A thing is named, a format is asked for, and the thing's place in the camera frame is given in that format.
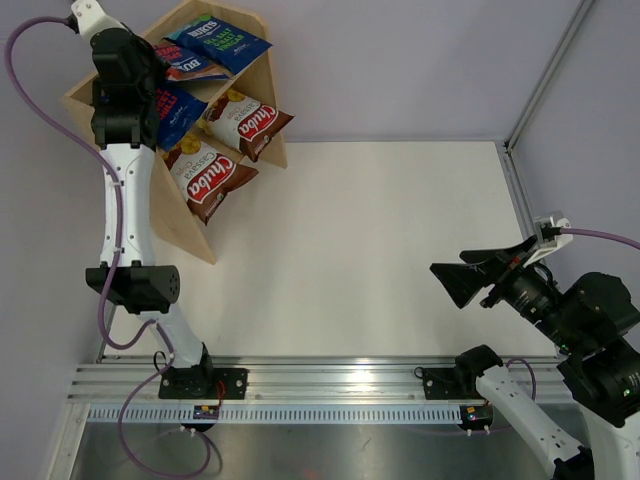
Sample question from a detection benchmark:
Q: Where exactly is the aluminium frame post right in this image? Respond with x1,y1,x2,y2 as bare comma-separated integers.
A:
504,0,599,151

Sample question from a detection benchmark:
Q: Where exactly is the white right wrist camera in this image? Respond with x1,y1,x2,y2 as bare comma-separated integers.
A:
524,211,574,267

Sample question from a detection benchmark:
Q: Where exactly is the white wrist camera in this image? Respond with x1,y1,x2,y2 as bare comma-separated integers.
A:
69,0,124,39
524,211,574,267

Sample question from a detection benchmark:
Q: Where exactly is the light wooden shelf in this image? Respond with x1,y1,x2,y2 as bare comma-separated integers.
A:
61,1,280,264

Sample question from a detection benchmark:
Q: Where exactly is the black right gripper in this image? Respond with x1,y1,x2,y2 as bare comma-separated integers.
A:
431,232,585,350

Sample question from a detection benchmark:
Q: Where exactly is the white slotted cable duct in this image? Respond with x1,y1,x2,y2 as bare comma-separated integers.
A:
87,404,493,429

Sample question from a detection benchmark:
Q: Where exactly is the brown Chuba cassava chips bag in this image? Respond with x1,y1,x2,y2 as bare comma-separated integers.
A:
163,133,259,225

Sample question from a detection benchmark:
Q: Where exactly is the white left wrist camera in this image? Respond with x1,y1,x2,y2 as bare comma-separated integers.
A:
69,0,124,39

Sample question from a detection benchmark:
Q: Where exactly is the aluminium mounting rail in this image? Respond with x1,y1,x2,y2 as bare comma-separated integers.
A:
67,355,454,404

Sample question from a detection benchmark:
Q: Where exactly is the blue Burts spicy chilli bag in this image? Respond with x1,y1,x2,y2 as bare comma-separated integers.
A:
156,84,207,151

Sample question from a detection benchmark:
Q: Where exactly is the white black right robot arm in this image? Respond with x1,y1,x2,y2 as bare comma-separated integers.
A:
430,227,639,479

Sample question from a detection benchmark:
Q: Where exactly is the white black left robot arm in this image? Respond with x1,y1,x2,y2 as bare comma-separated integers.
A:
85,27,224,400

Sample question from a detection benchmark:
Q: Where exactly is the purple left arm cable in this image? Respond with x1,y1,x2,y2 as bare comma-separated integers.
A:
8,17,224,475

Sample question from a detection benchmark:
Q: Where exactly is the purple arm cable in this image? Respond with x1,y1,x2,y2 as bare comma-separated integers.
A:
8,17,224,475
402,227,640,437

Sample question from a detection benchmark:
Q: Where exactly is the blue Burts sea salt bag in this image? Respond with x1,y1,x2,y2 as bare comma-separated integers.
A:
164,15,272,75

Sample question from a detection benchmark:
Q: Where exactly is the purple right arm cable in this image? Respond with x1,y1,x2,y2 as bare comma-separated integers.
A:
402,227,640,437

